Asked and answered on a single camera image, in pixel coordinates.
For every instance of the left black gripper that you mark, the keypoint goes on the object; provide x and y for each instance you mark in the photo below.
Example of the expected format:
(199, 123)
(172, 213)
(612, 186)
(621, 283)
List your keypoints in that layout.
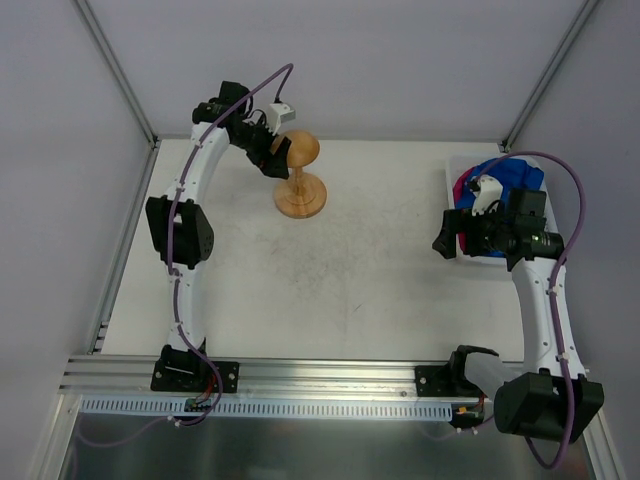
(263, 148)

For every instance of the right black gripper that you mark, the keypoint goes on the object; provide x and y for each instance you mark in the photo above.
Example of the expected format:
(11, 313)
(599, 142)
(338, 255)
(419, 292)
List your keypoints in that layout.
(463, 232)

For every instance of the wooden hat stand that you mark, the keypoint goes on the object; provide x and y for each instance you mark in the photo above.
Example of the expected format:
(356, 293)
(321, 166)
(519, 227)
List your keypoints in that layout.
(303, 194)

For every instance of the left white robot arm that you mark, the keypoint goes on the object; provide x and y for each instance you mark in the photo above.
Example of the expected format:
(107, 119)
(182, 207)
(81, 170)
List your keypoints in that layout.
(184, 238)

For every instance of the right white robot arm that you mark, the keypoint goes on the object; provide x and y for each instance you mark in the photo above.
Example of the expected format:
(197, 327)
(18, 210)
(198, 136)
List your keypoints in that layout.
(552, 399)

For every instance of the pink cap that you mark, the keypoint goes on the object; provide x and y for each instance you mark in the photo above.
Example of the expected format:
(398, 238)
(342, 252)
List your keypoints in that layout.
(462, 195)

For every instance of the white plastic basket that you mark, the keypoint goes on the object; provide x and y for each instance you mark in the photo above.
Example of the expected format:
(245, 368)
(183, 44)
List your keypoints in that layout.
(455, 167)

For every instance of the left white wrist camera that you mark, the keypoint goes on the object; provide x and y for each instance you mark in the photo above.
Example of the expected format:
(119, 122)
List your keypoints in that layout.
(277, 114)

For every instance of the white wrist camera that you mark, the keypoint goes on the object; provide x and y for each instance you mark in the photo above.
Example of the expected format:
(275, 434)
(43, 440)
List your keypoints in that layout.
(277, 114)
(487, 191)

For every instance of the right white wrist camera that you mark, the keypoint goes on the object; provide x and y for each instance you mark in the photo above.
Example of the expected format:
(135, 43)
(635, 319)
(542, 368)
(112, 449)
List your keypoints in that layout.
(487, 191)

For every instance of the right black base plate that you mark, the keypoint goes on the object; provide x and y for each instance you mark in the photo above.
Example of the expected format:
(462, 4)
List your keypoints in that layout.
(435, 381)

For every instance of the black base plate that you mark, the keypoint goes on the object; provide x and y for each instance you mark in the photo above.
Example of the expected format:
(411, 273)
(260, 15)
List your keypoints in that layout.
(435, 381)
(190, 374)

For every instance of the left aluminium frame post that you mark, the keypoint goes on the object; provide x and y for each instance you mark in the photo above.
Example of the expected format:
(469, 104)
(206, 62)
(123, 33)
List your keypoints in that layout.
(96, 32)

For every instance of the aluminium frame post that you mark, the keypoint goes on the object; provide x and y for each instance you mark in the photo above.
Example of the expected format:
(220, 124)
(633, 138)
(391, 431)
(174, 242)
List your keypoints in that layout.
(559, 55)
(96, 32)

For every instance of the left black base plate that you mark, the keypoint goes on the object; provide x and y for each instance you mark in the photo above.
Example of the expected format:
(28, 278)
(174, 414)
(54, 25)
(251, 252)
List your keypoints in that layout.
(190, 374)

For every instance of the right aluminium frame post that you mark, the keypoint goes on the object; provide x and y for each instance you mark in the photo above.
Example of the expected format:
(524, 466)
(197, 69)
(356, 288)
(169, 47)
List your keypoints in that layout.
(559, 55)

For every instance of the aluminium mounting rail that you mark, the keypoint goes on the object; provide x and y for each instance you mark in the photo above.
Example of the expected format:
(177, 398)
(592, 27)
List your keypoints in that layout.
(258, 378)

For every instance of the white slotted cable duct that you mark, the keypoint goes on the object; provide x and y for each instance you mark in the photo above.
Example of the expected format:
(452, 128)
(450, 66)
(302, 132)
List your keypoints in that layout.
(270, 408)

